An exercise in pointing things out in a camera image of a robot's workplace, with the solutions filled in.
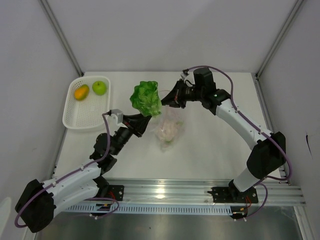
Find green leafy lettuce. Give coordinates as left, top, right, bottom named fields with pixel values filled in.
left=129, top=81, right=162, bottom=117

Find orange fruit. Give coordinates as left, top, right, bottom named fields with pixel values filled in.
left=73, top=84, right=90, bottom=101

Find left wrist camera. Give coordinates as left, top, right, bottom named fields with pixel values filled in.
left=108, top=109, right=125, bottom=128

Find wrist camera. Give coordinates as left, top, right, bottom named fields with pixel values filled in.
left=108, top=109, right=125, bottom=128
left=180, top=69, right=193, bottom=82

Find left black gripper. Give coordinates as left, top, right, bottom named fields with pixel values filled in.
left=111, top=112, right=151, bottom=156

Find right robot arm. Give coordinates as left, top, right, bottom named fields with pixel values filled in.
left=161, top=67, right=288, bottom=202

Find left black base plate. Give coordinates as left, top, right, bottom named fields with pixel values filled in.
left=98, top=185, right=125, bottom=202

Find slotted cable duct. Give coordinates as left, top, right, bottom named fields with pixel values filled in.
left=64, top=202, right=246, bottom=216

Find aluminium mounting rail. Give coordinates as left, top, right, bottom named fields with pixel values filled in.
left=107, top=178, right=306, bottom=206

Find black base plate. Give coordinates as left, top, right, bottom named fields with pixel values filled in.
left=98, top=185, right=125, bottom=202
left=207, top=186, right=259, bottom=204

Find clear zip top bag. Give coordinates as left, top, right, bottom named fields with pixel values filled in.
left=148, top=105, right=186, bottom=152

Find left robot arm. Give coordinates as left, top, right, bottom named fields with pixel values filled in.
left=14, top=109, right=152, bottom=233

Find green apple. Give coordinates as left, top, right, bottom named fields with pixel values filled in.
left=92, top=81, right=107, bottom=96

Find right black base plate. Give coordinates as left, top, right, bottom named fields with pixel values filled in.
left=207, top=186, right=259, bottom=204

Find white plastic basket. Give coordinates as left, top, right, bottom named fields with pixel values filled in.
left=62, top=75, right=111, bottom=132

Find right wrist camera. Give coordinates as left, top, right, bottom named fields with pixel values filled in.
left=180, top=69, right=193, bottom=82

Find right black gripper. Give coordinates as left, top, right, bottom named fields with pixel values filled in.
left=158, top=79, right=204, bottom=110

